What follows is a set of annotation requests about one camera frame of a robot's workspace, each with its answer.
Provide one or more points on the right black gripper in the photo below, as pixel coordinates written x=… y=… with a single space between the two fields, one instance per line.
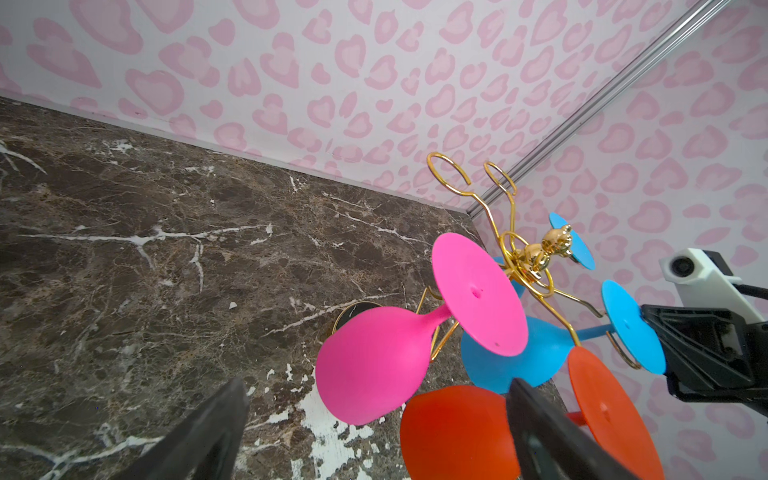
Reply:
x=712 y=355

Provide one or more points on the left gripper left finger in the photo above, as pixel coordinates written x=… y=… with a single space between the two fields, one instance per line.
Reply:
x=204 y=445

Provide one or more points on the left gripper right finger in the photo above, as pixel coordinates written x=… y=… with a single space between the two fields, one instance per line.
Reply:
x=550 y=446

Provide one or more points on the red plastic wine glass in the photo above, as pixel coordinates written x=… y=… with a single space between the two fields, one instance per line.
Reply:
x=461 y=432

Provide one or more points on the blue wine glass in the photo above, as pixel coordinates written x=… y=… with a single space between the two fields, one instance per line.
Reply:
x=548 y=346
x=527 y=267

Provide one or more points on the pink plastic wine glass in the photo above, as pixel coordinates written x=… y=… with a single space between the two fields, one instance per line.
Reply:
x=376 y=361

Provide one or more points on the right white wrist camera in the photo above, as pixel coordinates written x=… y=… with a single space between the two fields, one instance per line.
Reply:
x=703 y=279

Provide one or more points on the gold wire glass rack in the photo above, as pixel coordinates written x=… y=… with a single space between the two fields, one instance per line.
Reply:
x=507 y=186

